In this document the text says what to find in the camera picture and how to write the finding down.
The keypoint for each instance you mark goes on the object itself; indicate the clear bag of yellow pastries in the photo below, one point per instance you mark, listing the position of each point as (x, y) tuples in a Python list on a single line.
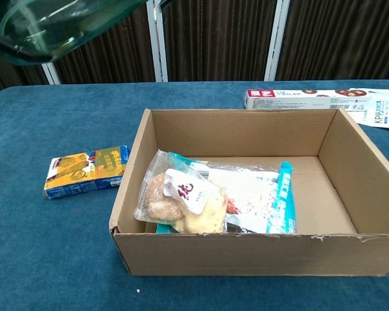
[(162, 201)]

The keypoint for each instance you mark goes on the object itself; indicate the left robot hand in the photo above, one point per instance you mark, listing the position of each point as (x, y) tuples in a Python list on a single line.
[(3, 39)]

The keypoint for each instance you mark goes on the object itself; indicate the yellow snack box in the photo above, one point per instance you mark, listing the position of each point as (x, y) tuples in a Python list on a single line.
[(84, 171)]

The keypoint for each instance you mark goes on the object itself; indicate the green spray bottle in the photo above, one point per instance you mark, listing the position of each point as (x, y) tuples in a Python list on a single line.
[(52, 26)]

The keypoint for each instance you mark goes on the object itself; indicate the white partition post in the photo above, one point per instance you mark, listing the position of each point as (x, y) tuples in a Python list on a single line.
[(52, 73), (277, 42), (157, 48)]

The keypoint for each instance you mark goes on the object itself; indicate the teal white snack bag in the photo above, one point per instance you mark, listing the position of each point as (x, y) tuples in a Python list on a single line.
[(256, 201)]

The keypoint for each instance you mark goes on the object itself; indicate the open brown cardboard box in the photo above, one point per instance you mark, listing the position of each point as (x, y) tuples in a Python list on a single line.
[(246, 256)]

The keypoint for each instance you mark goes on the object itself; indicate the white blue paper packet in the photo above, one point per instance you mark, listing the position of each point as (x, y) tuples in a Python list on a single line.
[(384, 113)]

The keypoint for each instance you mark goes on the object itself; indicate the long white wrap box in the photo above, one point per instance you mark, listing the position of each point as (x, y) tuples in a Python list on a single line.
[(295, 98)]

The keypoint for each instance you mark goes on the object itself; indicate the dark brown curtain panel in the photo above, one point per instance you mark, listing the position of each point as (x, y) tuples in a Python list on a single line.
[(116, 55), (343, 39), (13, 74), (217, 39)]

